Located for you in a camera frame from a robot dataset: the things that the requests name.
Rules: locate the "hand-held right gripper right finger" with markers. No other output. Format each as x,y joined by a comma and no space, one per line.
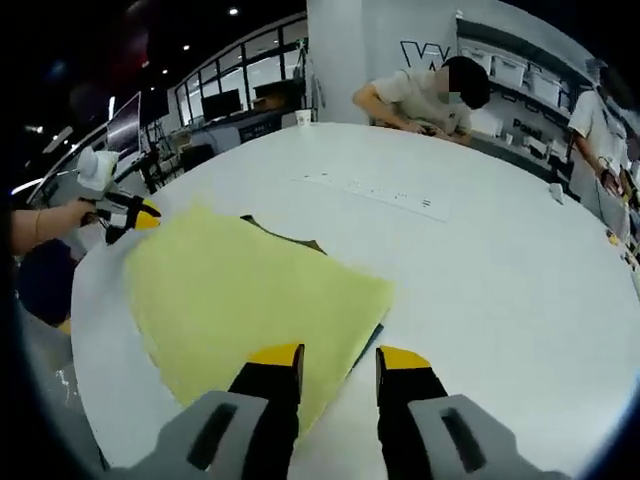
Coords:
425,425

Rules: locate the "crumpled white paper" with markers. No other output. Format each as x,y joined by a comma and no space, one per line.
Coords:
557,194

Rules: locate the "person's left hand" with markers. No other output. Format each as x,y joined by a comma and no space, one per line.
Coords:
82,212

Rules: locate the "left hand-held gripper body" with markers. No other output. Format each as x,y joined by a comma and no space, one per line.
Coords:
100,175

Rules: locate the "black desktop monitor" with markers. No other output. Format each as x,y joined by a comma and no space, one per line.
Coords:
220,105

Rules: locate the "yellow blue grey garment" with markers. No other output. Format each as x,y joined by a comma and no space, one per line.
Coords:
240,300

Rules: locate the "black box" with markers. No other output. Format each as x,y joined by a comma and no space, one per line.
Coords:
195,157

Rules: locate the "cardboard box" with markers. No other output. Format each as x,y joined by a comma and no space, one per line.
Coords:
272,97

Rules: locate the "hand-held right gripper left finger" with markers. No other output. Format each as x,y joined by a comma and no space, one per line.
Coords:
225,435

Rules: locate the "white marked strip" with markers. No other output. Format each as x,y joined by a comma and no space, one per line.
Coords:
380,196

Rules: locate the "white paper cup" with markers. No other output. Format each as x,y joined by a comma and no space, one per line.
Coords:
303,119

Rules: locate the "person's own torso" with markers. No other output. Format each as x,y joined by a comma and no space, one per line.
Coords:
47,285

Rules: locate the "row of white storage bins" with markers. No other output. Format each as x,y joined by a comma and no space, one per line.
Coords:
510,67

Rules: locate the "large display screen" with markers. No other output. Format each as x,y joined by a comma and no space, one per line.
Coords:
125,125

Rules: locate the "grey storage shelf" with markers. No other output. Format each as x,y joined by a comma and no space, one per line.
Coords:
462,30

